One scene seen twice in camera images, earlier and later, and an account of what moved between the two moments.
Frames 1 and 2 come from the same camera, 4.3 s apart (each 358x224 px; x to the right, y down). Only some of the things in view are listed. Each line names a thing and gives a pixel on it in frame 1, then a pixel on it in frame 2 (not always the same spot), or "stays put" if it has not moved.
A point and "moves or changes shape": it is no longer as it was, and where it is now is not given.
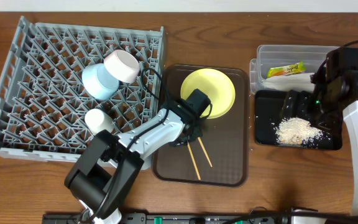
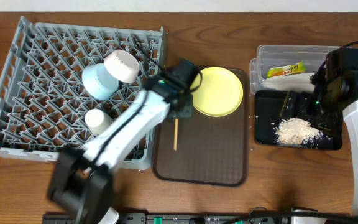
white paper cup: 97,121 stays put
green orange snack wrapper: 294,68 stays put
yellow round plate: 215,84 moves or changes shape
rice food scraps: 294,131 stays put
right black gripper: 303,98 stays put
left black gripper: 184,138 → 183,109
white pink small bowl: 122,65 stays put
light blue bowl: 99,82 stays put
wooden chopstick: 193,158 moves or changes shape
